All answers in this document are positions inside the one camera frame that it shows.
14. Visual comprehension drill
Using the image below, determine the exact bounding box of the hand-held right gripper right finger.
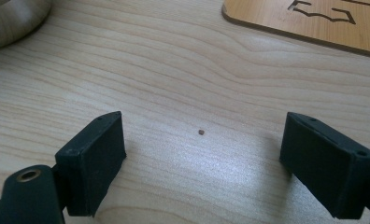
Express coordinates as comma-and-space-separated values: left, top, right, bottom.
278, 111, 370, 220

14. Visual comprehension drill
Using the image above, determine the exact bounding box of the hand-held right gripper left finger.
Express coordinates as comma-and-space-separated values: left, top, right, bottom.
54, 110, 127, 217

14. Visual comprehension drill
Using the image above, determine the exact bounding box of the wooden board with cut-out shapes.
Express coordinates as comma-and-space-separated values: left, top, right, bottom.
221, 0, 370, 59

